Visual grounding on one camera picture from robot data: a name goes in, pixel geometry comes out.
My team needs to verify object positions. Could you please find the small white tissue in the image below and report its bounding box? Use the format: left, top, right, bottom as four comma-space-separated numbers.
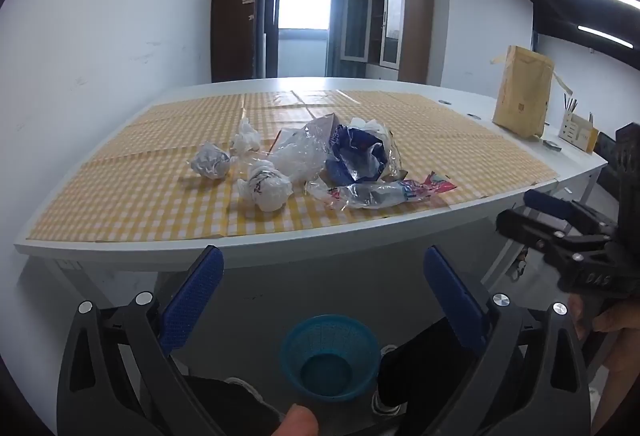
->
230, 117, 262, 157

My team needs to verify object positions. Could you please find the beige pen holder box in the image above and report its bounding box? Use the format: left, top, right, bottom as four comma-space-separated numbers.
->
560, 96, 600, 155

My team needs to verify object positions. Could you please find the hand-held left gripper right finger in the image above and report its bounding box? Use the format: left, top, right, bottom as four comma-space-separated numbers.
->
422, 245, 592, 436

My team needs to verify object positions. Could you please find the yellow checked tablecloth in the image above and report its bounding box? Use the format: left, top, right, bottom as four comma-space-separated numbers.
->
25, 89, 558, 244

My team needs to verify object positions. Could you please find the brown-printed clear packet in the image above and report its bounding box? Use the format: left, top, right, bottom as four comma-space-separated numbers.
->
377, 136, 410, 183

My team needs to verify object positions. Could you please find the person's right hand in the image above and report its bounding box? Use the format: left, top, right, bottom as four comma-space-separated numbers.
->
570, 298, 640, 369

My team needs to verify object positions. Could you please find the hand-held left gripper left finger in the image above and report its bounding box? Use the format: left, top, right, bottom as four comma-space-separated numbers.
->
56, 243, 226, 436

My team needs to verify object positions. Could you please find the blue plastic basket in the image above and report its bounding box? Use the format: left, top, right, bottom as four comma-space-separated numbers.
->
279, 314, 381, 404

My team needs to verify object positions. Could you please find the large white paper napkin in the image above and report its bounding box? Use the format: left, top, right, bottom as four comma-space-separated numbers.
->
349, 117, 396, 141

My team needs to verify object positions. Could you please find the person's left hand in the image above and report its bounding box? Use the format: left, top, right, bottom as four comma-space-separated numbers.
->
279, 404, 321, 436

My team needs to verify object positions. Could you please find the kraft paper bag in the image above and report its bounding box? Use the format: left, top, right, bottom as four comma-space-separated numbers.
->
489, 44, 573, 140

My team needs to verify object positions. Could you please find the blue plastic wrapper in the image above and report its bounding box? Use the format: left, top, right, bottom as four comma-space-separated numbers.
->
325, 124, 387, 185

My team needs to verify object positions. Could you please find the red-strip zip plastic bag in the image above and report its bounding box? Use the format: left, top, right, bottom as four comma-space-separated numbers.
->
269, 115, 337, 184

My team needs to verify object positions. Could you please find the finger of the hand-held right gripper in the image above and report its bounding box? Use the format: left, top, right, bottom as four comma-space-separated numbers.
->
497, 209, 614, 267
524, 189, 619, 242

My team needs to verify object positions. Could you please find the brown wood cabinet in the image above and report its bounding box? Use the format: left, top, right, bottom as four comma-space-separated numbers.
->
379, 0, 435, 86

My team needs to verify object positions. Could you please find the bright glass balcony door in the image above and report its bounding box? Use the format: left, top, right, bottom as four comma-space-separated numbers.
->
276, 0, 333, 79

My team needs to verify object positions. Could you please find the person's left leg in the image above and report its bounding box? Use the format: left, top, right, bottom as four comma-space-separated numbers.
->
182, 375, 286, 436

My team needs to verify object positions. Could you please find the black chair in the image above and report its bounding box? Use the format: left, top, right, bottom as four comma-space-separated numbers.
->
597, 132, 626, 189

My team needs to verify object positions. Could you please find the grey-printed crumpled paper ball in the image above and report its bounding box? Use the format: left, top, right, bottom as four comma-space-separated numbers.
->
189, 142, 232, 180

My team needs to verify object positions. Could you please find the purple-printed crumpled paper ball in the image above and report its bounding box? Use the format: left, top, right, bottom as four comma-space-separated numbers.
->
237, 160, 294, 213

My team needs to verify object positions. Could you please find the pink and blue clear wrapper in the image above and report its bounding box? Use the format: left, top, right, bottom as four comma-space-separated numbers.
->
306, 172, 458, 213

